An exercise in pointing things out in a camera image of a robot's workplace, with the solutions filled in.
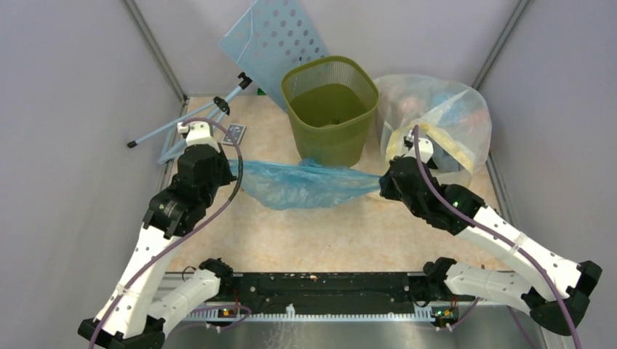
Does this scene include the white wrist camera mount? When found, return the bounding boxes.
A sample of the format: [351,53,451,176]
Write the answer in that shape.
[177,121,220,153]
[412,137,434,164]

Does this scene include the large translucent yellow plastic bag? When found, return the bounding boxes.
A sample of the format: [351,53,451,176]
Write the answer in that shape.
[373,74,492,187]

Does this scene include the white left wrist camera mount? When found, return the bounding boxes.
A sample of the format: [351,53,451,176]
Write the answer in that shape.
[177,121,220,153]

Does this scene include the blue plastic trash bag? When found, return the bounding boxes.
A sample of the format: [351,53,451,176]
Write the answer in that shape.
[242,159,381,210]

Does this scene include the blue playing card deck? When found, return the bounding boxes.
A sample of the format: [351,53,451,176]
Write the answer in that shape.
[221,124,246,145]

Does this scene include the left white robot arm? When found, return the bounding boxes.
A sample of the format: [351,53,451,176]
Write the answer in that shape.
[78,141,243,348]

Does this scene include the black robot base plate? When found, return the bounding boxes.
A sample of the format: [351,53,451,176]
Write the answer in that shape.
[212,272,476,316]

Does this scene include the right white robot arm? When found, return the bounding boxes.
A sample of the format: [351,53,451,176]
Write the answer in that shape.
[379,157,602,336]

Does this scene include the aluminium frame rail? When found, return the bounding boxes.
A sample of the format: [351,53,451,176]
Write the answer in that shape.
[115,272,555,309]

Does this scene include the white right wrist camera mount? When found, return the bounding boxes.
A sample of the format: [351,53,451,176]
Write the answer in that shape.
[412,137,434,164]

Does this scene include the olive green plastic trash bin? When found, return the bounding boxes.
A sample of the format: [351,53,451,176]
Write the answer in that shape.
[281,55,379,167]

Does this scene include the light blue music stand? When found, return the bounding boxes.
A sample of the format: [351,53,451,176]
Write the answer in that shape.
[127,0,330,166]

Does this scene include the white toothed cable duct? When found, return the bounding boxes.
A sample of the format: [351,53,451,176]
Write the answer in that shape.
[184,305,435,324]

